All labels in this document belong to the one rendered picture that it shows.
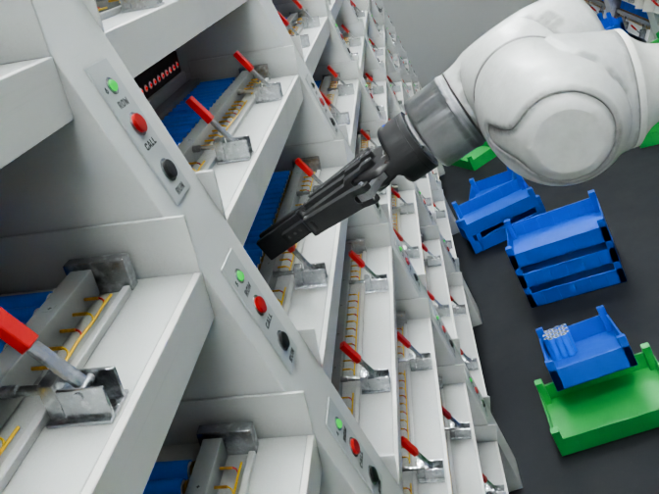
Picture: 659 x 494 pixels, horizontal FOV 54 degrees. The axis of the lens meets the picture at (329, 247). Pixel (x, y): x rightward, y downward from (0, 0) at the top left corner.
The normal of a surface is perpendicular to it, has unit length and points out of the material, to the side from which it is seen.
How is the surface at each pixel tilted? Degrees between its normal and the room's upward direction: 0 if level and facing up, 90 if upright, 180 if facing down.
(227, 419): 90
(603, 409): 0
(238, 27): 90
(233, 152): 90
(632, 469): 0
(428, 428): 19
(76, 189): 90
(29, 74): 109
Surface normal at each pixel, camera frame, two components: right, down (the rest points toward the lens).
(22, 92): 0.98, -0.11
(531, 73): -0.60, -0.60
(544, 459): -0.47, -0.80
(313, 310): -0.16, -0.88
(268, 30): -0.07, 0.46
